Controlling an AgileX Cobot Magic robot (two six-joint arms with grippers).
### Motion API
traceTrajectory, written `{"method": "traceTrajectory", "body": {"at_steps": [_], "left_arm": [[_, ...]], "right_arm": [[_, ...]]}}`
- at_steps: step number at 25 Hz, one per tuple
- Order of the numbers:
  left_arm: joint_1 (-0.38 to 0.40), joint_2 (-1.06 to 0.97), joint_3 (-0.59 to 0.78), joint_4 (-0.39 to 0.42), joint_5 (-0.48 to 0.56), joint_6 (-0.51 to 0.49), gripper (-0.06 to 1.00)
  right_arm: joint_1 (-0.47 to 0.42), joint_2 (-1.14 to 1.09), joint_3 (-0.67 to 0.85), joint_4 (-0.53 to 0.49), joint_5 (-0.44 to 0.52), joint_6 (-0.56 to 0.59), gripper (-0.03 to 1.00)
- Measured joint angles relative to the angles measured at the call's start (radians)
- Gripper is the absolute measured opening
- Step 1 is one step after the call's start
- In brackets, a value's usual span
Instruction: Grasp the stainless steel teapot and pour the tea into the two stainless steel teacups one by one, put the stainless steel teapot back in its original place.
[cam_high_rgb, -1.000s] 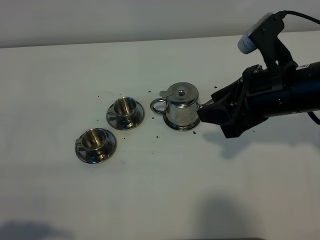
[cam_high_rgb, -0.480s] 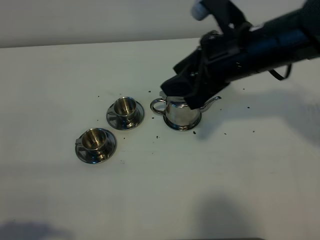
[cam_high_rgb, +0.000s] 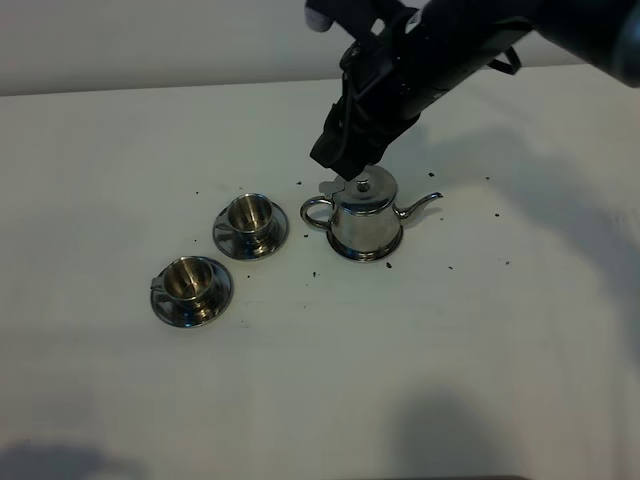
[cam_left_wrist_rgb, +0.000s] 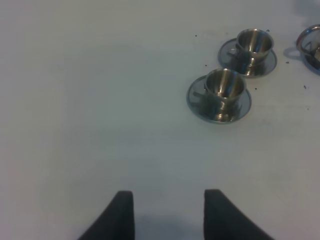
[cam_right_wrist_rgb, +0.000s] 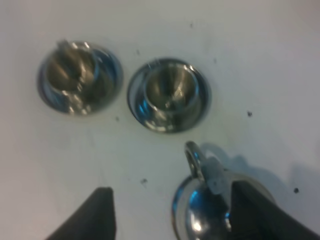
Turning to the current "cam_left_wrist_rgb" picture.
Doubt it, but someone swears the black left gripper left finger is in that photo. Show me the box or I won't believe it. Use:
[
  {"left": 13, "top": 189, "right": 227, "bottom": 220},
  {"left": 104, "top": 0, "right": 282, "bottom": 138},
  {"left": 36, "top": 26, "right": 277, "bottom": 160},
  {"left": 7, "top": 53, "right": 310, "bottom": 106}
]
[{"left": 79, "top": 190, "right": 135, "bottom": 240}]

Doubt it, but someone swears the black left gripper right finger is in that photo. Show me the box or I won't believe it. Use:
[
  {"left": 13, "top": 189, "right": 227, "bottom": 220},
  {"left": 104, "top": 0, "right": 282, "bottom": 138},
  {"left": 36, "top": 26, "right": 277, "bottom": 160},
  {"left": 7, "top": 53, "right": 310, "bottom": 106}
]
[{"left": 204, "top": 189, "right": 272, "bottom": 240}]

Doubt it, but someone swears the stainless steel teapot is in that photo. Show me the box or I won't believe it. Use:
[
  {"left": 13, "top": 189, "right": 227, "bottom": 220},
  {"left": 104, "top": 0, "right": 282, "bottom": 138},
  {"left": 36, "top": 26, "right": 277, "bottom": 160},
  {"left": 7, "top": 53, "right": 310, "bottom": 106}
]
[{"left": 296, "top": 24, "right": 320, "bottom": 62}]

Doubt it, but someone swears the near stainless steel saucer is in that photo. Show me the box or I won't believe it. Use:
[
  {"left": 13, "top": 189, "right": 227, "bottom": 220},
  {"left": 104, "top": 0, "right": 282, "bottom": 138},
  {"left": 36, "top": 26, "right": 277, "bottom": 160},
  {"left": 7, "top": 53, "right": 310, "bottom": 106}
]
[{"left": 186, "top": 75, "right": 252, "bottom": 125}]

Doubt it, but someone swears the stainless steel saucer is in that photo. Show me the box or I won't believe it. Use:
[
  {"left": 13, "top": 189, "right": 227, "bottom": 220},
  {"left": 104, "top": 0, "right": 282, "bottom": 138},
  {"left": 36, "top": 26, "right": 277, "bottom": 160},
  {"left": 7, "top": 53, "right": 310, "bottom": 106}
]
[
  {"left": 186, "top": 75, "right": 252, "bottom": 125},
  {"left": 217, "top": 38, "right": 277, "bottom": 78}
]

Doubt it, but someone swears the near stainless steel teacup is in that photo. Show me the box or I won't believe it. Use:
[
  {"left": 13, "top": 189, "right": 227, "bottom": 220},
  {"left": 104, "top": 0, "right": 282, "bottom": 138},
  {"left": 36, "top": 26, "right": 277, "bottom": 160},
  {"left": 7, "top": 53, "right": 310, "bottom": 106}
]
[{"left": 204, "top": 68, "right": 247, "bottom": 110}]

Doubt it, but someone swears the stainless steel teacup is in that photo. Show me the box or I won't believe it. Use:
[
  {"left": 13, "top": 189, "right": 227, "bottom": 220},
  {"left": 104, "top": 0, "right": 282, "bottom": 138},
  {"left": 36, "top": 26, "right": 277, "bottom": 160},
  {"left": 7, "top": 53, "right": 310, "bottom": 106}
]
[
  {"left": 204, "top": 68, "right": 247, "bottom": 110},
  {"left": 227, "top": 28, "right": 274, "bottom": 77}
]

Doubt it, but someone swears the far stainless steel saucer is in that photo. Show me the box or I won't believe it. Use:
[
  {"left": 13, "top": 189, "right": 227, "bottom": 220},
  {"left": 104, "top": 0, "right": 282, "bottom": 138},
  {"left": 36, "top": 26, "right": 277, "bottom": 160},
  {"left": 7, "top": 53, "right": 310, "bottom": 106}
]
[{"left": 217, "top": 38, "right": 277, "bottom": 78}]

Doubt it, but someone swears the far stainless steel teacup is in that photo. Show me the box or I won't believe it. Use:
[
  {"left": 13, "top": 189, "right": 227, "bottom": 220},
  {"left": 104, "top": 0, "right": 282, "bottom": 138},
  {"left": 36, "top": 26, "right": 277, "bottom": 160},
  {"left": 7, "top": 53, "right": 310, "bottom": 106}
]
[{"left": 227, "top": 28, "right": 274, "bottom": 77}]

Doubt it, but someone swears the round steel teapot saucer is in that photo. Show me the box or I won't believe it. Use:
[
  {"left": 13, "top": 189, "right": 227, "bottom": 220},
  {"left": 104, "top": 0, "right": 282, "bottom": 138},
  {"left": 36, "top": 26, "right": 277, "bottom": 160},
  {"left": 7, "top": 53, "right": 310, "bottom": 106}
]
[{"left": 302, "top": 55, "right": 320, "bottom": 76}]

